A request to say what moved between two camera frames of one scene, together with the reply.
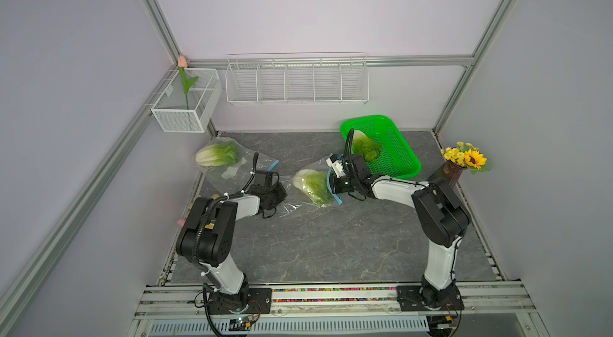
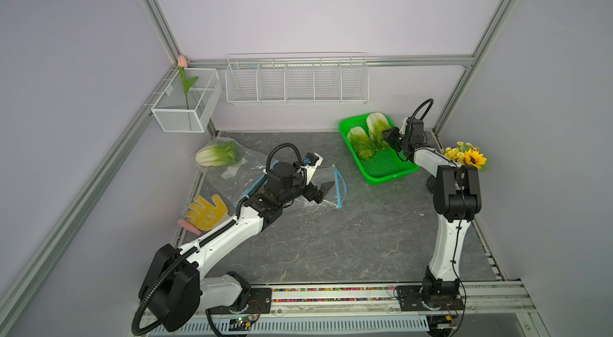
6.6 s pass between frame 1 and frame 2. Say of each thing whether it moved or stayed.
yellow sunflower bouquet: stayed
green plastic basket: stayed
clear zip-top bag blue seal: moved
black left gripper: moved
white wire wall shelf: stayed
